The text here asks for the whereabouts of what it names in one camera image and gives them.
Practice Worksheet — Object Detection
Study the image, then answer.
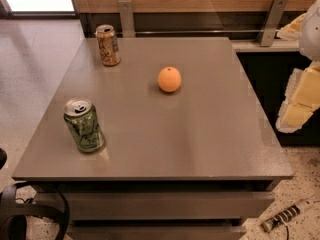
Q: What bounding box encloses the metal rail bar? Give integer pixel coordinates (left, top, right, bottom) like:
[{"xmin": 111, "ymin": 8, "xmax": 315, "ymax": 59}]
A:
[{"xmin": 117, "ymin": 29, "xmax": 265, "ymax": 35}]

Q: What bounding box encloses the brown gold soda can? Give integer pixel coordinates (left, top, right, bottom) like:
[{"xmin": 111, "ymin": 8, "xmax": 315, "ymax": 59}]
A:
[{"xmin": 96, "ymin": 25, "xmax": 121, "ymax": 67}]

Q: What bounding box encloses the black strap object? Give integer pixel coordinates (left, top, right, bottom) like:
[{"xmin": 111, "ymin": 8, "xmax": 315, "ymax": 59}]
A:
[{"xmin": 0, "ymin": 182, "xmax": 70, "ymax": 240}]

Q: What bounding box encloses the right metal bracket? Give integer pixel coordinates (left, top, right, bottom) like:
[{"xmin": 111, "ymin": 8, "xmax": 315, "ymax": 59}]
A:
[{"xmin": 257, "ymin": 0, "xmax": 288, "ymax": 47}]

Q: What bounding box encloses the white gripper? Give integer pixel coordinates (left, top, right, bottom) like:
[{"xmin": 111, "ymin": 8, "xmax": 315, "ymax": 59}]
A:
[{"xmin": 276, "ymin": 0, "xmax": 320, "ymax": 133}]

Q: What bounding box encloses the left metal bracket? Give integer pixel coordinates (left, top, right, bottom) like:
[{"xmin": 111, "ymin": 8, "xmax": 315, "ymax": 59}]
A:
[{"xmin": 118, "ymin": 0, "xmax": 136, "ymax": 38}]

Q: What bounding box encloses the green soda can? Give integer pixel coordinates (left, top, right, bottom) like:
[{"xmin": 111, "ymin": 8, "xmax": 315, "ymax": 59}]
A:
[{"xmin": 63, "ymin": 98, "xmax": 105, "ymax": 153}]

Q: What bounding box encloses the orange fruit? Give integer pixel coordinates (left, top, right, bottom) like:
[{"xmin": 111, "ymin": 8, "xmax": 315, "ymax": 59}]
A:
[{"xmin": 158, "ymin": 66, "xmax": 182, "ymax": 93}]

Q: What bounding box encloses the metal bracket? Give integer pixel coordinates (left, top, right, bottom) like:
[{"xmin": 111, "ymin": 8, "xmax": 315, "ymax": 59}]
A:
[
  {"xmin": 257, "ymin": 0, "xmax": 288, "ymax": 47},
  {"xmin": 118, "ymin": 0, "xmax": 136, "ymax": 38}
]

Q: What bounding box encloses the white power strip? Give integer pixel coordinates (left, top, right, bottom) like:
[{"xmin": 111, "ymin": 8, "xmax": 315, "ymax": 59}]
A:
[{"xmin": 261, "ymin": 199, "xmax": 314, "ymax": 233}]

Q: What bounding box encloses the grey drawer cabinet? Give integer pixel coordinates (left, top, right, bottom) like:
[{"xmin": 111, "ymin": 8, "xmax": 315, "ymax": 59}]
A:
[{"xmin": 13, "ymin": 38, "xmax": 293, "ymax": 240}]

